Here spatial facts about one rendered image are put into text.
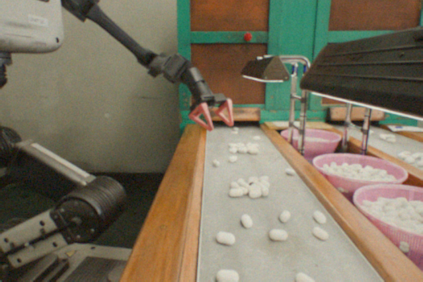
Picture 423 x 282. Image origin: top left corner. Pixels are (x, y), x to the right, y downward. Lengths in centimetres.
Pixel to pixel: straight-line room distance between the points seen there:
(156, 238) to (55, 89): 245
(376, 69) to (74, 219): 65
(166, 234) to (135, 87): 215
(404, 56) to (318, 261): 40
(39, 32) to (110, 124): 199
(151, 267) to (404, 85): 42
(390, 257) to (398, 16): 151
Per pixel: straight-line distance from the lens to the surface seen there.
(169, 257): 53
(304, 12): 172
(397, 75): 29
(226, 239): 59
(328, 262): 60
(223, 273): 51
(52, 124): 299
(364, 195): 87
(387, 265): 59
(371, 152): 125
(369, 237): 65
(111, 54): 271
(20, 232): 88
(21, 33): 81
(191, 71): 88
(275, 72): 85
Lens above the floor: 108
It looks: 12 degrees down
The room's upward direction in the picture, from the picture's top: straight up
